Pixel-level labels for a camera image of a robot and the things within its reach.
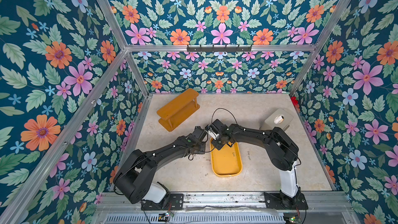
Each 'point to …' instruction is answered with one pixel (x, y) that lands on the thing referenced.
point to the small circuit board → (163, 216)
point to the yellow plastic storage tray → (227, 162)
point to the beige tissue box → (280, 118)
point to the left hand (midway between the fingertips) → (203, 147)
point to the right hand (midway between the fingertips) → (216, 141)
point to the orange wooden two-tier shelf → (173, 113)
